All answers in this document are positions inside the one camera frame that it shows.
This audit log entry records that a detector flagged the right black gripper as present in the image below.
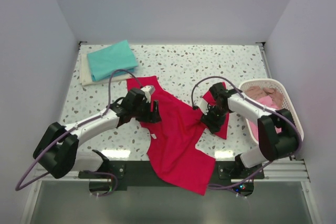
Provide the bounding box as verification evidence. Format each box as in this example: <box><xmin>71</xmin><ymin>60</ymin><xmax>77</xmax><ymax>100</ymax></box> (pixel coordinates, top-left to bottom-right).
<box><xmin>200</xmin><ymin>104</ymin><xmax>229</xmax><ymax>134</ymax></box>

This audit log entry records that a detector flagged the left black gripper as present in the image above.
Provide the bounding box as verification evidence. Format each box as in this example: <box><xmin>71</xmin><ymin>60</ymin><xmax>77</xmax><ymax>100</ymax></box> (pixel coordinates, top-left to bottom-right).
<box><xmin>131</xmin><ymin>99</ymin><xmax>161</xmax><ymax>124</ymax></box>

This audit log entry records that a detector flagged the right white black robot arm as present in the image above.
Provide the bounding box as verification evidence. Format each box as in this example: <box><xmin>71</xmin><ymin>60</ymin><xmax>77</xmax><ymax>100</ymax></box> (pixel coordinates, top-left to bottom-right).
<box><xmin>196</xmin><ymin>82</ymin><xmax>302</xmax><ymax>178</ymax></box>

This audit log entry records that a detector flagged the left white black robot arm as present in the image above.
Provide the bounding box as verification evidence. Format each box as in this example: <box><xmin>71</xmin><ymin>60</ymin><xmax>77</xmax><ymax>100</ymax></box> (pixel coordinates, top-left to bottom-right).
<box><xmin>33</xmin><ymin>85</ymin><xmax>161</xmax><ymax>179</ymax></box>

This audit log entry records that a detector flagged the beige t shirt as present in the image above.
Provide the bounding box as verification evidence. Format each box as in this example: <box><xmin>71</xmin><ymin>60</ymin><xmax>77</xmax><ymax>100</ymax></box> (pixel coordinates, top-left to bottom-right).
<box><xmin>245</xmin><ymin>86</ymin><xmax>284</xmax><ymax>107</ymax></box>

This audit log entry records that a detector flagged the pink t shirt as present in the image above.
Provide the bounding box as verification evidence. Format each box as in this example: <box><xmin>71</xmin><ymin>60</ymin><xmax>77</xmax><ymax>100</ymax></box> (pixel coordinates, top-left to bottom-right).
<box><xmin>248</xmin><ymin>95</ymin><xmax>279</xmax><ymax>143</ymax></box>

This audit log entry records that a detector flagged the white plastic laundry basket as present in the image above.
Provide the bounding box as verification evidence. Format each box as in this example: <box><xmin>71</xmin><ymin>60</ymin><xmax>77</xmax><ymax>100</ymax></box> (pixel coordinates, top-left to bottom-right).
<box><xmin>238</xmin><ymin>78</ymin><xmax>304</xmax><ymax>140</ymax></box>

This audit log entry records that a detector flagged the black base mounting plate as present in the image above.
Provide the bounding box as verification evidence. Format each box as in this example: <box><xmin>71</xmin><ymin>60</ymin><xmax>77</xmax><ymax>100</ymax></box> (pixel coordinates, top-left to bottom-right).
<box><xmin>78</xmin><ymin>161</ymin><xmax>265</xmax><ymax>196</ymax></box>

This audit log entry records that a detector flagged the folded teal t shirt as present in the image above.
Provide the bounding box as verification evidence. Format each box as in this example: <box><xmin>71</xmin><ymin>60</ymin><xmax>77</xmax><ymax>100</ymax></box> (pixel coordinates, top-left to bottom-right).
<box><xmin>87</xmin><ymin>40</ymin><xmax>139</xmax><ymax>81</ymax></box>

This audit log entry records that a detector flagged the folded cream t shirt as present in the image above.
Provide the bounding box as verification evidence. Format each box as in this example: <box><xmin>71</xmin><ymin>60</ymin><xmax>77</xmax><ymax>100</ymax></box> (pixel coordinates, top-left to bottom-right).
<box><xmin>79</xmin><ymin>54</ymin><xmax>131</xmax><ymax>86</ymax></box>

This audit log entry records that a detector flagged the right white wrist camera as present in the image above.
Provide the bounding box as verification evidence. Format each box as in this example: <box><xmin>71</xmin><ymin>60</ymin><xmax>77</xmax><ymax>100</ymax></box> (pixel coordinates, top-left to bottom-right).
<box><xmin>193</xmin><ymin>98</ymin><xmax>210</xmax><ymax>115</ymax></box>

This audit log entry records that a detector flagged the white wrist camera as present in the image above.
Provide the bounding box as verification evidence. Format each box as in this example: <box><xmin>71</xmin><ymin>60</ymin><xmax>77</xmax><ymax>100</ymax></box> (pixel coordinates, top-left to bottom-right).
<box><xmin>193</xmin><ymin>98</ymin><xmax>210</xmax><ymax>115</ymax></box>
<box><xmin>141</xmin><ymin>85</ymin><xmax>155</xmax><ymax>103</ymax></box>

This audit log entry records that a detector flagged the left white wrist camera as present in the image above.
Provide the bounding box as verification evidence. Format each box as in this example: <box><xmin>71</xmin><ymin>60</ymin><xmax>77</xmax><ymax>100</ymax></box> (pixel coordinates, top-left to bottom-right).
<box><xmin>141</xmin><ymin>85</ymin><xmax>155</xmax><ymax>103</ymax></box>

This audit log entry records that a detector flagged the aluminium frame rail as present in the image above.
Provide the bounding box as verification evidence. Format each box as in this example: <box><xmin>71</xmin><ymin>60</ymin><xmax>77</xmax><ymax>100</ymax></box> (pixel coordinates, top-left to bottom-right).
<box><xmin>33</xmin><ymin>157</ymin><xmax>311</xmax><ymax>183</ymax></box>

